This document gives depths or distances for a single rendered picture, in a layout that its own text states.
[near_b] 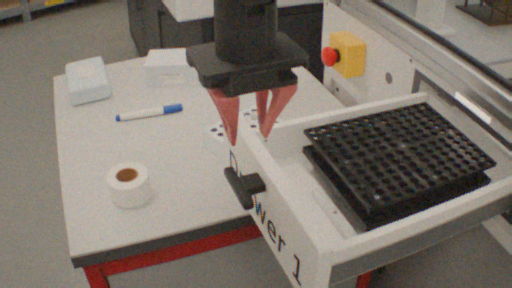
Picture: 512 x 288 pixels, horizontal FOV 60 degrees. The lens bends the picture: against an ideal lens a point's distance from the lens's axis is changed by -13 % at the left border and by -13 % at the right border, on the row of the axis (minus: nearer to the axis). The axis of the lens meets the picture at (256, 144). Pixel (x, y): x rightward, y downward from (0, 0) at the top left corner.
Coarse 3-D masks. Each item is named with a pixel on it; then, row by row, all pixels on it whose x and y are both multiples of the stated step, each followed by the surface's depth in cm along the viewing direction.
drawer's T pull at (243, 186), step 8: (224, 168) 61; (232, 168) 60; (232, 176) 59; (240, 176) 59; (248, 176) 59; (256, 176) 59; (232, 184) 58; (240, 184) 58; (248, 184) 58; (256, 184) 58; (264, 184) 58; (240, 192) 57; (248, 192) 57; (256, 192) 58; (240, 200) 56; (248, 200) 56; (248, 208) 56
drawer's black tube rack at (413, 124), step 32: (320, 128) 70; (352, 128) 70; (384, 128) 70; (416, 128) 70; (448, 128) 71; (320, 160) 69; (352, 160) 64; (384, 160) 63; (416, 160) 63; (448, 160) 64; (480, 160) 63; (352, 192) 63; (384, 192) 58; (416, 192) 58; (448, 192) 63; (384, 224) 59
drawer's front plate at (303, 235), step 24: (240, 120) 66; (240, 144) 65; (240, 168) 67; (264, 168) 58; (264, 192) 60; (288, 192) 54; (288, 216) 53; (312, 216) 51; (288, 240) 55; (312, 240) 48; (288, 264) 57; (312, 264) 50
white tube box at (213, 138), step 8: (240, 112) 92; (248, 112) 92; (256, 120) 90; (280, 120) 90; (208, 128) 88; (216, 128) 88; (208, 136) 87; (216, 136) 86; (208, 144) 88; (216, 144) 86; (216, 152) 87; (224, 160) 86
